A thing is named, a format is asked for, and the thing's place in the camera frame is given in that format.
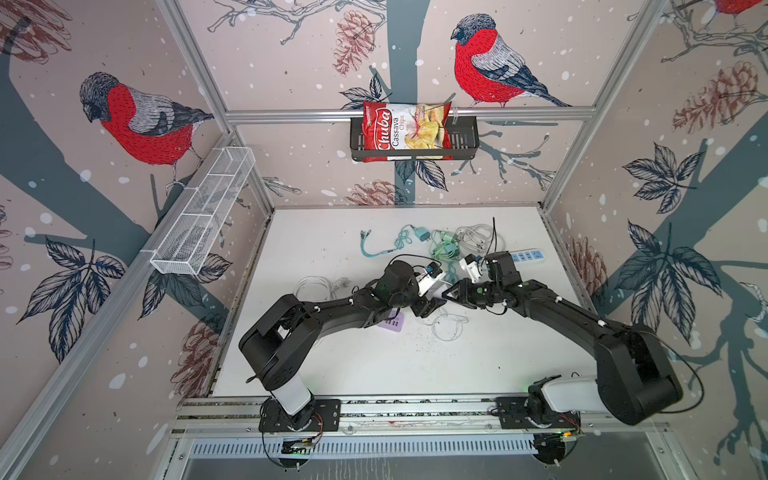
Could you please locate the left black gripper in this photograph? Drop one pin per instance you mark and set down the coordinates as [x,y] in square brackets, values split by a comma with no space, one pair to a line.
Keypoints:
[425,307]

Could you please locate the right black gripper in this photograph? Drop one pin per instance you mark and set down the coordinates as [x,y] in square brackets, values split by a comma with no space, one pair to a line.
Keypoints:
[462,292]

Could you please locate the white charger adapter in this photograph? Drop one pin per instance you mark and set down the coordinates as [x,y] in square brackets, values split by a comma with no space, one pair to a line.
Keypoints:
[429,286]

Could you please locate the purple power socket strip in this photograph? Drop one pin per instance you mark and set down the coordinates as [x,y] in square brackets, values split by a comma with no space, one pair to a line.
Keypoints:
[393,324]

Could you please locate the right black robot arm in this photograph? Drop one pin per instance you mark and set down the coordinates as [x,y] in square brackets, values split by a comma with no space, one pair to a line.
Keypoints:
[634,377]

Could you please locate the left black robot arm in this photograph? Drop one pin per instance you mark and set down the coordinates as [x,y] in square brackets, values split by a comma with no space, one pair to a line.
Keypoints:
[277,344]

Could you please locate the white power strip blue outlets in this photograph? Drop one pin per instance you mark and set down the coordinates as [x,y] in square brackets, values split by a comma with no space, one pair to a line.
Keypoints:
[528,256]

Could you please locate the teal charger adapter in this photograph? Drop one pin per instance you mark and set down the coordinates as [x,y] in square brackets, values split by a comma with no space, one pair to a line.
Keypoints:
[422,233]

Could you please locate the red cassava chips bag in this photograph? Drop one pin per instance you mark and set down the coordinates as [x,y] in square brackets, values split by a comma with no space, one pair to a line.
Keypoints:
[393,127]

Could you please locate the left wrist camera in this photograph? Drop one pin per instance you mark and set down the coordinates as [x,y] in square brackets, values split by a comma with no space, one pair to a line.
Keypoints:
[432,270]

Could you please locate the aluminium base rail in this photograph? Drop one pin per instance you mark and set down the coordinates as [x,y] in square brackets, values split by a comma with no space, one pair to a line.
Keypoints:
[426,414]

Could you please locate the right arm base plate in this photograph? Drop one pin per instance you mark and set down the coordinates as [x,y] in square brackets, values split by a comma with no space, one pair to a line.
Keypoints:
[534,414]

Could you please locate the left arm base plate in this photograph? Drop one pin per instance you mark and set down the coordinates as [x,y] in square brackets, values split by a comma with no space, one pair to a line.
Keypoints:
[319,415]

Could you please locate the black wall basket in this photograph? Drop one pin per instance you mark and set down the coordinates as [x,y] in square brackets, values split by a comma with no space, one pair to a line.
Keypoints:
[462,132]

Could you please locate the white wire mesh basket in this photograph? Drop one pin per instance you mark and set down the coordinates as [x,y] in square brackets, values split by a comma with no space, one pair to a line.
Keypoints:
[189,241]

